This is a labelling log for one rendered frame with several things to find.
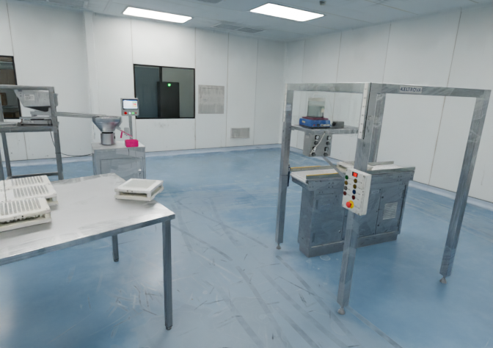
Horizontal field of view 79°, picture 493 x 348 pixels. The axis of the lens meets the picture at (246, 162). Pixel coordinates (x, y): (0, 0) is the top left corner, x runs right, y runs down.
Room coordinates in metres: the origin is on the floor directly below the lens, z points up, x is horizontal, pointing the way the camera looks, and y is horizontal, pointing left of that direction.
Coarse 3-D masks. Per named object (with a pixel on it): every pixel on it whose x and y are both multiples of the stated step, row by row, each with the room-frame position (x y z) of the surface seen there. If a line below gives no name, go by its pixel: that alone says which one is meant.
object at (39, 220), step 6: (0, 222) 1.41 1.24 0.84; (6, 222) 1.42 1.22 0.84; (12, 222) 1.42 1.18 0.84; (18, 222) 1.42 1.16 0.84; (24, 222) 1.43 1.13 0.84; (30, 222) 1.44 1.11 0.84; (36, 222) 1.46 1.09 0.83; (42, 222) 1.47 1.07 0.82; (0, 228) 1.36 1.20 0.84; (6, 228) 1.38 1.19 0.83; (12, 228) 1.39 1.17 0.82
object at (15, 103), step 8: (0, 56) 5.51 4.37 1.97; (8, 56) 5.56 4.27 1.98; (0, 64) 5.50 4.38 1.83; (8, 64) 5.56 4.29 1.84; (0, 72) 5.49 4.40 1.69; (8, 72) 5.55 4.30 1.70; (0, 80) 5.48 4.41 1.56; (8, 80) 5.54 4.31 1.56; (16, 80) 5.60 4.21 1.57; (8, 96) 5.53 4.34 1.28; (16, 96) 5.59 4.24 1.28; (8, 104) 5.52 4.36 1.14; (16, 104) 5.58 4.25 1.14; (8, 112) 5.51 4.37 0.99; (16, 112) 5.57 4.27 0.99
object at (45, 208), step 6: (42, 198) 1.65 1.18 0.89; (24, 204) 1.55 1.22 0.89; (36, 204) 1.56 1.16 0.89; (42, 204) 1.56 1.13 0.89; (12, 210) 1.47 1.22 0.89; (36, 210) 1.48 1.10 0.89; (42, 210) 1.49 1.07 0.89; (48, 210) 1.50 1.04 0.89; (0, 216) 1.39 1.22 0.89; (6, 216) 1.40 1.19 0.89; (12, 216) 1.40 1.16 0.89; (18, 216) 1.41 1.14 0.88; (24, 216) 1.43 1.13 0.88; (30, 216) 1.44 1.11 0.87
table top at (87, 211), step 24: (72, 192) 1.96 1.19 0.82; (96, 192) 1.98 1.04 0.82; (72, 216) 1.58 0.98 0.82; (96, 216) 1.60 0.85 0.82; (120, 216) 1.61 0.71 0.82; (144, 216) 1.62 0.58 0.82; (168, 216) 1.65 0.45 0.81; (0, 240) 1.28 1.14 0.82; (24, 240) 1.29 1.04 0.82; (48, 240) 1.30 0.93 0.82; (72, 240) 1.32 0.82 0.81; (0, 264) 1.13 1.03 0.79
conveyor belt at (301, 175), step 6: (372, 168) 3.04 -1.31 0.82; (378, 168) 3.05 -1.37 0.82; (384, 168) 3.06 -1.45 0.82; (390, 168) 3.08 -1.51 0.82; (294, 174) 2.71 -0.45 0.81; (300, 174) 2.69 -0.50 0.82; (306, 174) 2.70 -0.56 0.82; (312, 174) 2.71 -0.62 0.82; (372, 174) 2.83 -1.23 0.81; (300, 180) 2.60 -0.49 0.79; (306, 180) 2.54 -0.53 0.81
